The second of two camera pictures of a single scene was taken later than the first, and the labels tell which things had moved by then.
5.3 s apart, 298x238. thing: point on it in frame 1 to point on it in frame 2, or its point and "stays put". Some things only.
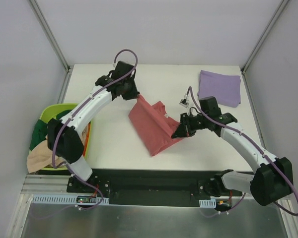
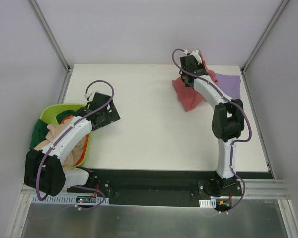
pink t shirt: [154, 126] to [191, 98]
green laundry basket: [50, 112] stays put
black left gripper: [132, 91] to [111, 110]
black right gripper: [186, 125] to [199, 72]
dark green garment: [40, 129] stays put
